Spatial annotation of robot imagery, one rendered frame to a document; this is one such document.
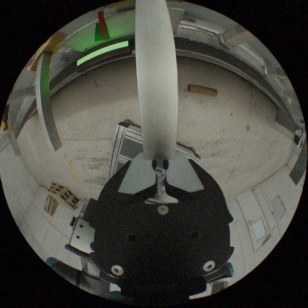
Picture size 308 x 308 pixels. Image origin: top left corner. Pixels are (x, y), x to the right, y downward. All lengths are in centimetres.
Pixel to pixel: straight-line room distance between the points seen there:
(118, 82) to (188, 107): 73
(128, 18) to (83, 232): 48
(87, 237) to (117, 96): 101
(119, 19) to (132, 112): 86
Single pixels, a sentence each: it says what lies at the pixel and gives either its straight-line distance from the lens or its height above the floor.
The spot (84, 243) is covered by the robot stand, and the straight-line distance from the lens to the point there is 29.
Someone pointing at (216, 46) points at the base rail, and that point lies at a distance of 35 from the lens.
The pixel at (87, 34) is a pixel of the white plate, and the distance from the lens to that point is 29.
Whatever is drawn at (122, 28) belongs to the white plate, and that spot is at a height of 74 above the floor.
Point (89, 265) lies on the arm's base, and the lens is 44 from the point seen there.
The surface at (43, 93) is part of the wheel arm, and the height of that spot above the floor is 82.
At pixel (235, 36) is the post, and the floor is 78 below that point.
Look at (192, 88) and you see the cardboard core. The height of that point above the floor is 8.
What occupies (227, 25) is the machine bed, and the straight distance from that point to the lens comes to 60.
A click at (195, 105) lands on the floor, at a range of 102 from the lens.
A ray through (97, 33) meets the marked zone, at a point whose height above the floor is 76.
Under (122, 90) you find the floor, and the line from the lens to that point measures 99.
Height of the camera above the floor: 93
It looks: 58 degrees down
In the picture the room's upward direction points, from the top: 178 degrees counter-clockwise
